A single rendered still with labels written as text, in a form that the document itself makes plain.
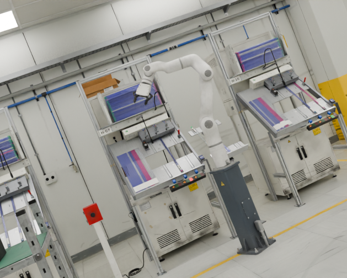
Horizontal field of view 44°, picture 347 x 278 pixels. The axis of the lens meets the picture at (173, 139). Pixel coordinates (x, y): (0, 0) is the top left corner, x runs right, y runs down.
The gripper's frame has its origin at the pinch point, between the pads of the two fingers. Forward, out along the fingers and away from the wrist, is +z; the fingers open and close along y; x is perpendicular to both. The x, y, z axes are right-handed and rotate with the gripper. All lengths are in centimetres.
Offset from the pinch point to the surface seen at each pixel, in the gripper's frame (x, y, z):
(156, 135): 84, -6, 1
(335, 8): 241, 135, -274
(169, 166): 74, 18, 29
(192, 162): 77, 36, 20
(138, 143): 85, -22, 12
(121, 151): 80, -34, 25
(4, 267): -162, 36, 121
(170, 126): 89, 3, -12
